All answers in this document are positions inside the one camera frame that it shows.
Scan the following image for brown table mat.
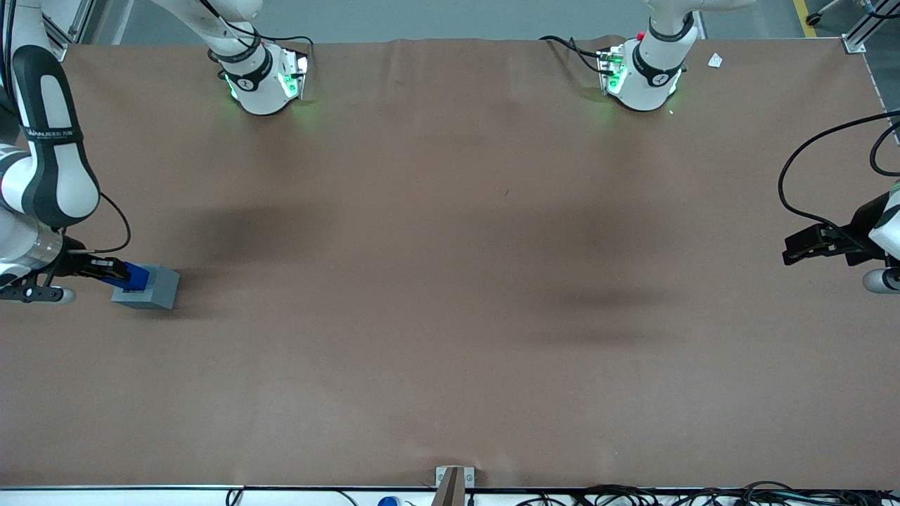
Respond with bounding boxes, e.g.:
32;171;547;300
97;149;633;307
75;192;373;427
0;35;900;491

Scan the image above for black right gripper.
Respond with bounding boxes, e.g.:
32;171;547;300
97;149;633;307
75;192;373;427
53;239;132;291

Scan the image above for tangled black floor cables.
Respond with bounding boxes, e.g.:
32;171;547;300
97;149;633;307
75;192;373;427
517;482;900;506

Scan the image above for black base cable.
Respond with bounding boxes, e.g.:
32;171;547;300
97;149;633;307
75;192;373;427
540;35;605;74
250;25;315;71

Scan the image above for gray square socket base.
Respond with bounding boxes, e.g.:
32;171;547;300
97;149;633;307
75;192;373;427
111;264;181;311

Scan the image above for black left base cable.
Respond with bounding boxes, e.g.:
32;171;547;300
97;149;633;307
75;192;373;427
540;35;605;74

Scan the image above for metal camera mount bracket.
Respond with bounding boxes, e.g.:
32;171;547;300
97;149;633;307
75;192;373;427
432;465;475;506

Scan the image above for long black left arm cable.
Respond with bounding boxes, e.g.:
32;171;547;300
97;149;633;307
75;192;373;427
778;110;900;248

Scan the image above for aluminium frame post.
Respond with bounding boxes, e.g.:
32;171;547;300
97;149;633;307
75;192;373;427
842;0;900;54
41;0;134;63

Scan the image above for black right base cable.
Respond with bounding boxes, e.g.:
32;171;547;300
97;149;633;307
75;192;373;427
250;25;315;71

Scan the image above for black caster wheel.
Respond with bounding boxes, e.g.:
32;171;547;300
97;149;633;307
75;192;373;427
806;0;844;27

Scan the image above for short looped black cable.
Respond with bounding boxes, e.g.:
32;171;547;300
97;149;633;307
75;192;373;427
869;121;900;177

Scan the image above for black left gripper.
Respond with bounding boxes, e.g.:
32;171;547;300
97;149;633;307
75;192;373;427
783;193;892;266

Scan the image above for blue plastic block part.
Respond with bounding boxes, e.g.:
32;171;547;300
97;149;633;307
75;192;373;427
104;263;149;293

